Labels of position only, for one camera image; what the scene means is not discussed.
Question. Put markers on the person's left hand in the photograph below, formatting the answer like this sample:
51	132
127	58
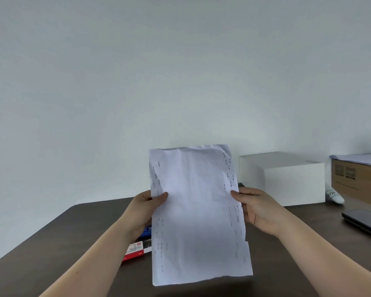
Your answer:
142	213

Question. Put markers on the person's right hand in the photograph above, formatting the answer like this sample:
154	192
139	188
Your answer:
262	210

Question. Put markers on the blue stapler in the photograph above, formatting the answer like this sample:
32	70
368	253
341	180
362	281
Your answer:
146	233

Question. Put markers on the red and white staple box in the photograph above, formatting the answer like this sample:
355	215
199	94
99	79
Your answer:
134	248

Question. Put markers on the white paper stack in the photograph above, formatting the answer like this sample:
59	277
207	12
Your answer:
198	228

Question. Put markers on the person's left forearm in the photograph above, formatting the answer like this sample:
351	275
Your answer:
89	269

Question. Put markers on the person's right forearm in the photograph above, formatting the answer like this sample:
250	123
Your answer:
321	262

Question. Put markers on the large white box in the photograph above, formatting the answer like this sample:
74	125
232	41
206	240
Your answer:
293	185

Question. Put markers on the white labelled tube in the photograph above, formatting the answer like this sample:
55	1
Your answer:
334	196

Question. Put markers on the black flat device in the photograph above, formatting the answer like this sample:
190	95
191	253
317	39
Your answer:
364	219

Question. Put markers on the brown cardboard box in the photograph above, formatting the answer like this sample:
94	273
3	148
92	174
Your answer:
364	185

